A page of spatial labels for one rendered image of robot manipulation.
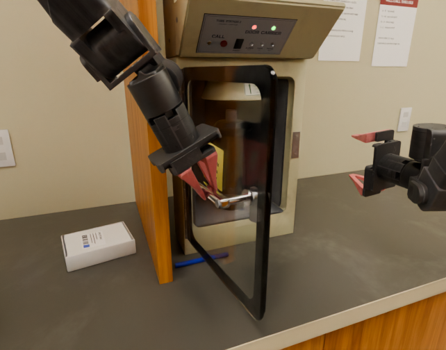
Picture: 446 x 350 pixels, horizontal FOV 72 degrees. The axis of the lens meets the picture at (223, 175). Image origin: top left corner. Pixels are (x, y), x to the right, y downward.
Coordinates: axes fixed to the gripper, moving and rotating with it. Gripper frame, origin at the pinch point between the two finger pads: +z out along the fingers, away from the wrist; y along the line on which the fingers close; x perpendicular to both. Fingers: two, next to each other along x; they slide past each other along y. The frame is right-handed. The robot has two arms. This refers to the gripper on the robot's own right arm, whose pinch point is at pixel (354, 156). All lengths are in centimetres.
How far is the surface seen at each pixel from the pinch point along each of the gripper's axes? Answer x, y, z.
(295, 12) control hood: 15.1, 30.8, 1.8
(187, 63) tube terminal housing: 34.7, 23.4, 12.1
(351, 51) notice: -47, 24, 55
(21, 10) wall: 69, 41, 55
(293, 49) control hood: 11.6, 24.5, 7.9
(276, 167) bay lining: 10.8, -5.8, 17.8
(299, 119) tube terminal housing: 7.1, 7.9, 12.2
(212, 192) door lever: 39.6, 4.6, -13.0
